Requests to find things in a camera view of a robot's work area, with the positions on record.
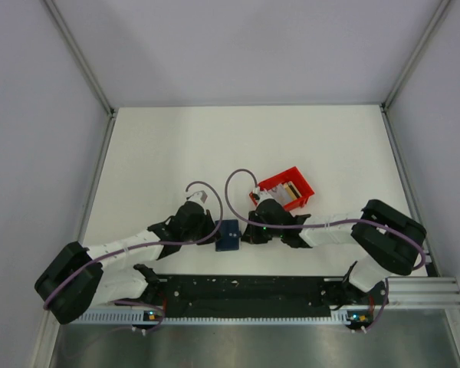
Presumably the aluminium front rail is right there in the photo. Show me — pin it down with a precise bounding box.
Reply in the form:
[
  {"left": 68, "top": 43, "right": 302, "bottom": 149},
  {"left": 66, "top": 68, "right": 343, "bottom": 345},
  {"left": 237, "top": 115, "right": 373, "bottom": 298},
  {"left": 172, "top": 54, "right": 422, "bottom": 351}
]
[{"left": 386, "top": 277, "right": 460, "bottom": 310}]

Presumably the red plastic bin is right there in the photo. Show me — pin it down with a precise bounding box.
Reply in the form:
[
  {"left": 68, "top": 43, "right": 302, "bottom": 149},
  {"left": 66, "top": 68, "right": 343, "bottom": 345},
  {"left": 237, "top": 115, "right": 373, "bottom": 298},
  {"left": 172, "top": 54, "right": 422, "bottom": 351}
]
[{"left": 258, "top": 166, "right": 314, "bottom": 211}]

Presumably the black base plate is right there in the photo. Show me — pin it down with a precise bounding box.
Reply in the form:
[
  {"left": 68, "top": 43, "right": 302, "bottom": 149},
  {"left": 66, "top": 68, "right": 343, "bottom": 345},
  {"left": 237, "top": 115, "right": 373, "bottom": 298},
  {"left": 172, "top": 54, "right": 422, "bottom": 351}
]
[{"left": 132, "top": 274, "right": 385, "bottom": 317}]

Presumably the silver patterned credit card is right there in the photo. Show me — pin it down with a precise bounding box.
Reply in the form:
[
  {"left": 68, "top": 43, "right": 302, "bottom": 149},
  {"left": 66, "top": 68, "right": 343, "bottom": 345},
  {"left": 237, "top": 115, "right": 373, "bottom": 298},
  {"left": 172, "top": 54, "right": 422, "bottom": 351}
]
[{"left": 271, "top": 184, "right": 291, "bottom": 204}]

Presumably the blue leather card holder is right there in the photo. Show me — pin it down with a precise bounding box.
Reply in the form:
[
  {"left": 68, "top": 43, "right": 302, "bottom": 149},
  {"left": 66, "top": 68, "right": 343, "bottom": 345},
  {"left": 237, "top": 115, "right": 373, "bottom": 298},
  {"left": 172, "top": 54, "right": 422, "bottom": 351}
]
[{"left": 215, "top": 219, "right": 242, "bottom": 252}]

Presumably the left aluminium frame post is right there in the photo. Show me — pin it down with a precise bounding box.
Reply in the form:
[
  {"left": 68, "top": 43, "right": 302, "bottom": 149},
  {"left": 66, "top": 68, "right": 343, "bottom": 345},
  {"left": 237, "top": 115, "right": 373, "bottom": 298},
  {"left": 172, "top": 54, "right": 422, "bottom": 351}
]
[{"left": 41, "top": 0, "right": 115, "bottom": 117}]

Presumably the right aluminium frame post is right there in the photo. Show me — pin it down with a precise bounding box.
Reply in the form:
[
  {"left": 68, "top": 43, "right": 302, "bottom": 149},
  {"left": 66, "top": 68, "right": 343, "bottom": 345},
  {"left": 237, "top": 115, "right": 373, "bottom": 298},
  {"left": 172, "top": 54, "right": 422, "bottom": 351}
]
[{"left": 381, "top": 0, "right": 454, "bottom": 113}]

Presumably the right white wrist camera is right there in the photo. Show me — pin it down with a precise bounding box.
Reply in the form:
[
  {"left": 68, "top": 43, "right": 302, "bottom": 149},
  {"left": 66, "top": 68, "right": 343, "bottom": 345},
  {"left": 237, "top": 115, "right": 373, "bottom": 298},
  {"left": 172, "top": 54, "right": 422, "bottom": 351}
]
[{"left": 250, "top": 186, "right": 273, "bottom": 206}]

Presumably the aluminium frame post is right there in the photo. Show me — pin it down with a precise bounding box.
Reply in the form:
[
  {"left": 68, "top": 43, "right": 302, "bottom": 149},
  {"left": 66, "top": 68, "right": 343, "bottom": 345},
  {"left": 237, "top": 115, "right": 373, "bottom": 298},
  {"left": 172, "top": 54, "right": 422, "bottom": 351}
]
[
  {"left": 41, "top": 0, "right": 115, "bottom": 117},
  {"left": 381, "top": 0, "right": 454, "bottom": 113}
]

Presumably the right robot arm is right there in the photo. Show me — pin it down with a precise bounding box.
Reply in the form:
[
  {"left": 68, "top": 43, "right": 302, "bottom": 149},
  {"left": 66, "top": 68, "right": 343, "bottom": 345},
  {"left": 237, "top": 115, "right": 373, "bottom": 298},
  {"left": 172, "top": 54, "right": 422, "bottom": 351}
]
[{"left": 241, "top": 199, "right": 427, "bottom": 304}]

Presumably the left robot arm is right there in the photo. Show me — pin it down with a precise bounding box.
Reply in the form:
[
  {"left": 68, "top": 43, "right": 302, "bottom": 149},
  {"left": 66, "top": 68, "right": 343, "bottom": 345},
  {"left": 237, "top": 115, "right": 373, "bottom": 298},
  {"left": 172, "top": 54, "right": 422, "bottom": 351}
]
[{"left": 34, "top": 201, "right": 220, "bottom": 324}]

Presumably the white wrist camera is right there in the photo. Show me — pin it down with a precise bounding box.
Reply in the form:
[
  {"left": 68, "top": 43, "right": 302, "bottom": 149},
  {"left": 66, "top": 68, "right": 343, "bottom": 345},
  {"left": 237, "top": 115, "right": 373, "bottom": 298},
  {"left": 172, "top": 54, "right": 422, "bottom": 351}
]
[
  {"left": 250, "top": 186, "right": 273, "bottom": 206},
  {"left": 186, "top": 190, "right": 208, "bottom": 207}
]

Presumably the grey slotted cable duct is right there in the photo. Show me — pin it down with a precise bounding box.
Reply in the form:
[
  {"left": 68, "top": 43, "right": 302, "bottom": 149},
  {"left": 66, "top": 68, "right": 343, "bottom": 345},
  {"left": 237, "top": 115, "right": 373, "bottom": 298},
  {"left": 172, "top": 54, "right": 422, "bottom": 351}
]
[{"left": 71, "top": 308, "right": 366, "bottom": 327}]

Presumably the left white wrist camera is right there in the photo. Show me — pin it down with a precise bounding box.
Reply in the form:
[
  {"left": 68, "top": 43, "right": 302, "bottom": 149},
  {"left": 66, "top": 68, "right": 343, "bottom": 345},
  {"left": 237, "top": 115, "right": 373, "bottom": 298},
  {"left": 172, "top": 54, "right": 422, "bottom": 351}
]
[{"left": 186, "top": 190, "right": 208, "bottom": 207}]

